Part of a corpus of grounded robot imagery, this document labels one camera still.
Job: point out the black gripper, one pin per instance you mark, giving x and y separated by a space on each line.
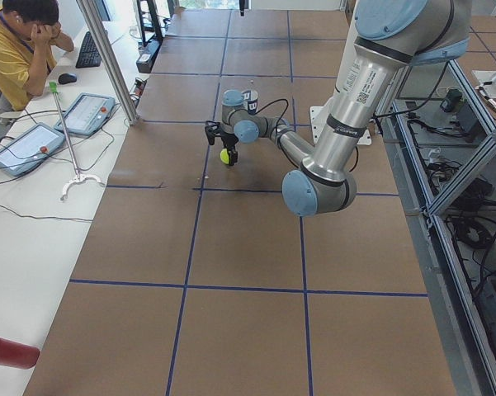
229 143

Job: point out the yellow-green tennis ball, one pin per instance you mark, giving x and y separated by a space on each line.
224 156

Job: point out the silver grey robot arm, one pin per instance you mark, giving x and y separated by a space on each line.
385 36

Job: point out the clear tennis ball can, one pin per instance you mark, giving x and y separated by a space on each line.
250 101

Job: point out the black box on floor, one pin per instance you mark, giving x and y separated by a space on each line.
147 57

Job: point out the far teach pendant tablet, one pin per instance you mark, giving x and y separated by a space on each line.
88 113

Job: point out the teach pendant tablet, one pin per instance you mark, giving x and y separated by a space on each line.
88 113
30 149

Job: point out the black computer keyboard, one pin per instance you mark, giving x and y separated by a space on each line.
88 56

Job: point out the black computer mouse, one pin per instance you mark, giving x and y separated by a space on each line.
67 78

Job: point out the silver reacher grabber tool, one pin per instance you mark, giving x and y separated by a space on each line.
68 136

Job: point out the white desk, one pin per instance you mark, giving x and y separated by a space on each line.
45 215

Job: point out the near teach pendant tablet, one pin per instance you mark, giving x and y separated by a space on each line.
30 149

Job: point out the person in yellow shirt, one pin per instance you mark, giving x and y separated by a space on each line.
29 30

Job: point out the red cylinder bottle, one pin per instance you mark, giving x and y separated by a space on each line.
18 355

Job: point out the aluminium frame post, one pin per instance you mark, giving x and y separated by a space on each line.
100 37

